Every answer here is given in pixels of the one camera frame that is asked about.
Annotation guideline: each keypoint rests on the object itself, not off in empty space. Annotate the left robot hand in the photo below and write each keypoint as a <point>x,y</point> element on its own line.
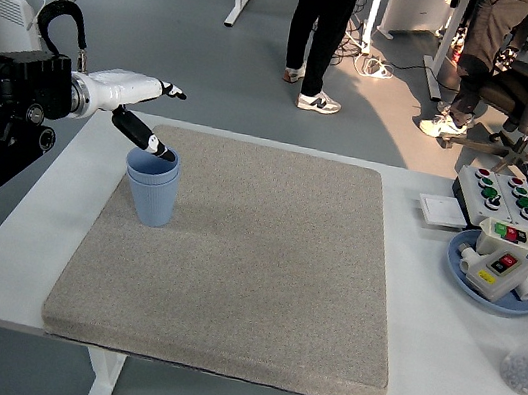
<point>120,87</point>

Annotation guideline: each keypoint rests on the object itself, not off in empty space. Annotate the blue ribbed cup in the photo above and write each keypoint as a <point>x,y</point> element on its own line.
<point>139,171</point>
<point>156,205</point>

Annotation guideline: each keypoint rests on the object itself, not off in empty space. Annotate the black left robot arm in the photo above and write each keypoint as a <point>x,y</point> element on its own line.
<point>9,114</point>

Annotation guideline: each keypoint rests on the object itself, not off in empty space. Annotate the standing person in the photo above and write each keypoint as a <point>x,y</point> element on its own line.
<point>320,24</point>

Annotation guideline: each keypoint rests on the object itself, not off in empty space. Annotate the grey-brown mat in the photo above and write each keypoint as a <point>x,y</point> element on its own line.
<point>279,286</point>

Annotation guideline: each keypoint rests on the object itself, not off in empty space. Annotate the white table leg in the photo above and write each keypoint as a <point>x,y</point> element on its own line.
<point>101,383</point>

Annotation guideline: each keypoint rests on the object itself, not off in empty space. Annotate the seated person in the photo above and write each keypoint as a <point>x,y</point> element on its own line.
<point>486,37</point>

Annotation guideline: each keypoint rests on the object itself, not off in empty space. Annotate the blue plate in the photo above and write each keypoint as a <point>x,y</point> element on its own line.
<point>455,280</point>

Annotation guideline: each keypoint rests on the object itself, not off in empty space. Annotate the white wall switch plate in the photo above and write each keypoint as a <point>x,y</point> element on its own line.
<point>441,210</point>

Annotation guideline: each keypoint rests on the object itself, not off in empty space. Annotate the white switch, green red buttons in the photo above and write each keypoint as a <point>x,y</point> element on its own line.
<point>505,238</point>

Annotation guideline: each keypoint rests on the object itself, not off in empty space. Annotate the white switch, red rocker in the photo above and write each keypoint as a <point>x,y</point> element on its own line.
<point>493,279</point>

